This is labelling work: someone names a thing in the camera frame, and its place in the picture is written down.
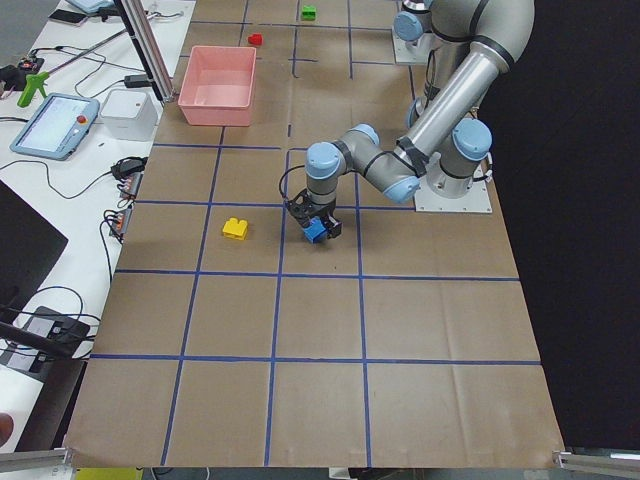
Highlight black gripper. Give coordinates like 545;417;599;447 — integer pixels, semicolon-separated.
285;189;342;239

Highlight blue toy block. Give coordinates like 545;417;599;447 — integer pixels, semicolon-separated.
303;217;328;244

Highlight red toy block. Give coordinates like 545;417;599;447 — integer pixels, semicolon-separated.
247;33;264;46

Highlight green toy block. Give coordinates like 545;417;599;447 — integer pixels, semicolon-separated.
300;4;317;21

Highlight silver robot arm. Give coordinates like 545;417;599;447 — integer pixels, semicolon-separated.
284;1;535;243

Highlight pink plastic box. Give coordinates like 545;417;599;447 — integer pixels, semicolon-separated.
178;46;257;127

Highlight white square box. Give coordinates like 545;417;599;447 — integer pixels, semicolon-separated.
100;89;158;141

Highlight yellow toy block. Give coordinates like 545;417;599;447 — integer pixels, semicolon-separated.
222;217;249;241

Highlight black power adapter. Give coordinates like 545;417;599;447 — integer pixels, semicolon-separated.
123;74;150;89

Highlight teach pendant tablet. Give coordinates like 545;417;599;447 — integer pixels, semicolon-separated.
10;93;100;161

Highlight black smartphone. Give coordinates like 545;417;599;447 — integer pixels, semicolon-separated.
48;9;88;26

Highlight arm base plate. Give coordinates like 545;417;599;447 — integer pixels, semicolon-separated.
392;24;435;65
414;164;493;214

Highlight aluminium frame post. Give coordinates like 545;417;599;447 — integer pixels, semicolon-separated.
114;0;176;103

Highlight green handled reacher tool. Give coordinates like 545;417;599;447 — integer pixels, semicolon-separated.
17;72;50;108

